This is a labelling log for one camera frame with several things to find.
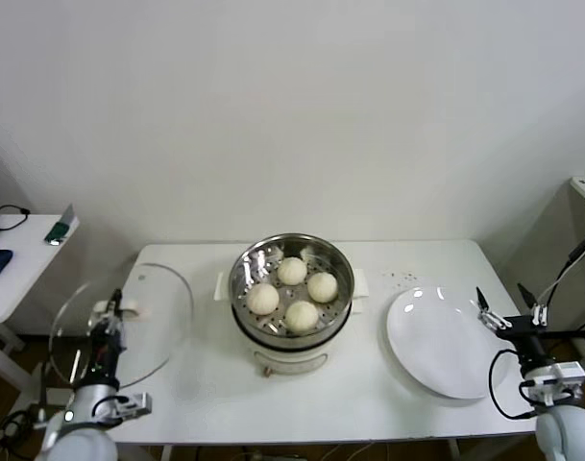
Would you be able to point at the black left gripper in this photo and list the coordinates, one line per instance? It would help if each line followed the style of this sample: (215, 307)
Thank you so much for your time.
(107, 348)

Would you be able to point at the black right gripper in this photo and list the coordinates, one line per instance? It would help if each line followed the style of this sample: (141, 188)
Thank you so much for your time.
(520, 336)

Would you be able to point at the round glass pot lid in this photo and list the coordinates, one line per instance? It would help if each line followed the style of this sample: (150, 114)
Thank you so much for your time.
(167, 312)

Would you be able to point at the white steamed baozi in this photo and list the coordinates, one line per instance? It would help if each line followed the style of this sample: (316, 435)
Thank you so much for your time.
(322, 286)
(262, 298)
(292, 271)
(301, 317)

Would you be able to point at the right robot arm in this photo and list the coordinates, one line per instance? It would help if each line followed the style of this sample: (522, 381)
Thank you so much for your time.
(561, 427)

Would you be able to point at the perforated steel steamer basket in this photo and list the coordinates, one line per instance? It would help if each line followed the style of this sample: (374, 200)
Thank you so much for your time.
(340, 307)

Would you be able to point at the white round plate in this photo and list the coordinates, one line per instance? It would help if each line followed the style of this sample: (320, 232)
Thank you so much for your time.
(441, 341)

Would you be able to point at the white side table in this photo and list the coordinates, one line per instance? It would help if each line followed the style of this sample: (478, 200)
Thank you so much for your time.
(28, 249)

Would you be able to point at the white electric cooker pot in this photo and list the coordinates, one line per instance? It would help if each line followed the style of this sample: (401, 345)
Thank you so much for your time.
(292, 357)

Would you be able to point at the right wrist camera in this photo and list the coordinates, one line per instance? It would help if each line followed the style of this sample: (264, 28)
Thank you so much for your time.
(561, 379)

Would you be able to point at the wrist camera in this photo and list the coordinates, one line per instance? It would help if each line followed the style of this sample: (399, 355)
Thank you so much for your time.
(561, 379)
(133, 405)

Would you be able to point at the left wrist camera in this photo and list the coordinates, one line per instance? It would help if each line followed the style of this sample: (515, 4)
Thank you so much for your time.
(133, 405)

